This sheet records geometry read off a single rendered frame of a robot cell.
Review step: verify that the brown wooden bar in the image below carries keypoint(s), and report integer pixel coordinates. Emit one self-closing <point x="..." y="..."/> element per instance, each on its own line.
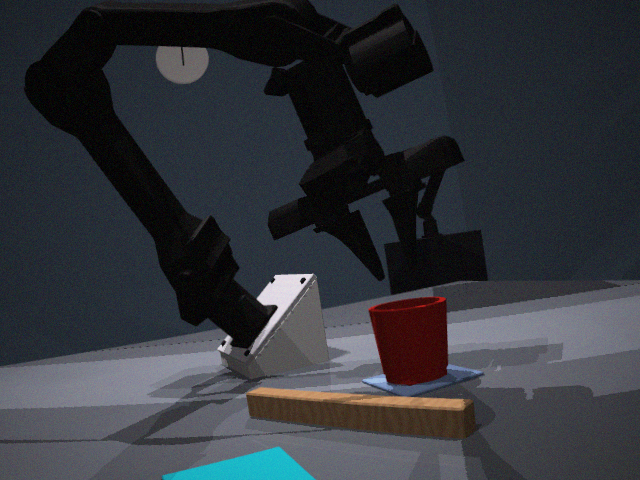
<point x="451" y="418"/>

